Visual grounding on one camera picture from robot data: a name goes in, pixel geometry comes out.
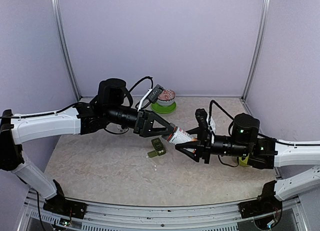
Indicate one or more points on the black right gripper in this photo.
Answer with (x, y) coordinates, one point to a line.
(203, 146)

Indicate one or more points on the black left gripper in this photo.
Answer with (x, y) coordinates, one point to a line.
(144, 127)

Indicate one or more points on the amber bottle grey cap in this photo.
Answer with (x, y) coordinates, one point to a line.
(179, 136)

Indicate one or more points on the green pill organizer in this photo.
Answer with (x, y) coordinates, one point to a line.
(159, 148)

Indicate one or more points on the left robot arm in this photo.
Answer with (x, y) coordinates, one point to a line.
(112, 105)

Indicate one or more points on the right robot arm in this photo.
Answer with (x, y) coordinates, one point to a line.
(260, 151)

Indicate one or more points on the green plate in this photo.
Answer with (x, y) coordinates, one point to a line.
(163, 109)

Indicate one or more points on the red patterned white bowl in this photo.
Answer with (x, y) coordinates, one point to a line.
(166, 98)

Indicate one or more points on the lime green bowl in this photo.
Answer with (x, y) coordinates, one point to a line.
(243, 161)

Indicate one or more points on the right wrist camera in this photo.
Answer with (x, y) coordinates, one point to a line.
(205, 122)

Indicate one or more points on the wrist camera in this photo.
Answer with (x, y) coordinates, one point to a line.
(205, 122)
(151, 95)

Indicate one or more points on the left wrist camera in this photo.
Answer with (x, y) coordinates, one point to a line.
(151, 95)

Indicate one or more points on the front aluminium rail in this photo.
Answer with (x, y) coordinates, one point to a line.
(115, 217)

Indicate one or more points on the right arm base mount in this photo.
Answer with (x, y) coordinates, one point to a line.
(263, 204)

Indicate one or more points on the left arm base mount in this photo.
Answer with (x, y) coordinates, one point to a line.
(65, 207)

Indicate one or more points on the right aluminium frame post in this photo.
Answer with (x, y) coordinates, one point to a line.
(257, 49)

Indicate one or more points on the aluminium frame post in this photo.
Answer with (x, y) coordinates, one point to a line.
(64, 48)
(257, 49)

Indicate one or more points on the left aluminium frame post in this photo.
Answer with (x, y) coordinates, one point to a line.
(64, 48)

